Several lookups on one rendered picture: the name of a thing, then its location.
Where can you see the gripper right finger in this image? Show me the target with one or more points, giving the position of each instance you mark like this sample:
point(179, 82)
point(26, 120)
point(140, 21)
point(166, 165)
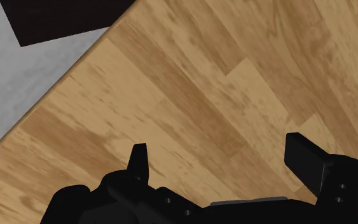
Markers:
point(336, 176)

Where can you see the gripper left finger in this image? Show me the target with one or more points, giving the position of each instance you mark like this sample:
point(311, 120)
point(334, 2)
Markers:
point(135, 192)

